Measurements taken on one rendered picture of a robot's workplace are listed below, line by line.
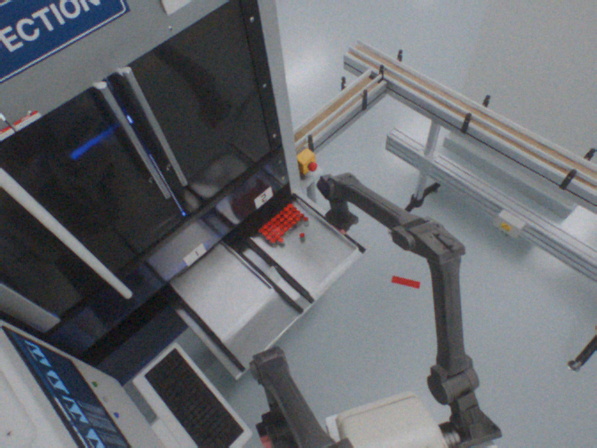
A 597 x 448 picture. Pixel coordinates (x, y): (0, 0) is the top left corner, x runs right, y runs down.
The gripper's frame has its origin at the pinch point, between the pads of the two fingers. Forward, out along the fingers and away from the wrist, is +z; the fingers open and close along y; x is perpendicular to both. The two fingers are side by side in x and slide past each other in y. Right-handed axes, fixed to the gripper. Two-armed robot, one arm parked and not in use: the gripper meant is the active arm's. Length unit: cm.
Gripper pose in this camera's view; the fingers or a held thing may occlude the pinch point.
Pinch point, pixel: (344, 231)
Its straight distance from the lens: 158.9
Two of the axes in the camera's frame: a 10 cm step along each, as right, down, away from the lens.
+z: 1.9, 5.8, 7.9
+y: -6.8, -5.0, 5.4
